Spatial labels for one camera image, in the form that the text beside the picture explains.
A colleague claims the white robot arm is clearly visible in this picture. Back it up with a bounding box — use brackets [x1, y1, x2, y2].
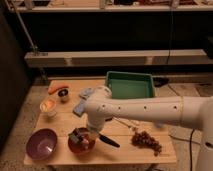
[85, 86, 213, 171]

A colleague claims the red bowl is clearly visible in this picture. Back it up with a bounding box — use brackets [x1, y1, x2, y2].
[68, 127, 95, 155]

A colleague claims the purple bowl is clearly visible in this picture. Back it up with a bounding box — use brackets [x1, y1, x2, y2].
[26, 128, 57, 160]

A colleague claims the blue sponge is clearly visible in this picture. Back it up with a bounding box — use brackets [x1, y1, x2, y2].
[73, 99, 86, 117]

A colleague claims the wooden table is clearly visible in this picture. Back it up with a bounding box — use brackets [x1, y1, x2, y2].
[24, 79, 177, 166]

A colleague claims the small metal cup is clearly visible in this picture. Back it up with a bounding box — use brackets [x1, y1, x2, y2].
[58, 89, 69, 103]

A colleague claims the bunch of red grapes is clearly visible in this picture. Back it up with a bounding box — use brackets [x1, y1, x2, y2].
[131, 131, 162, 156]

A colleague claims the white cup orange inside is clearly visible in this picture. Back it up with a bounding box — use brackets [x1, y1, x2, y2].
[40, 99, 57, 117]

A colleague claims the green plastic tray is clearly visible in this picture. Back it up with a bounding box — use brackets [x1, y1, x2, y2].
[105, 71, 155, 99]

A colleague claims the orange carrot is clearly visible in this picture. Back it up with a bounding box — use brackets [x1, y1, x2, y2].
[48, 84, 69, 95]

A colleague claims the white metal shelf beam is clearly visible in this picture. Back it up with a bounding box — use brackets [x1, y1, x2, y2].
[25, 49, 213, 68]

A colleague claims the black cable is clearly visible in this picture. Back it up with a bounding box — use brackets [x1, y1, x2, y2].
[162, 6, 213, 171]

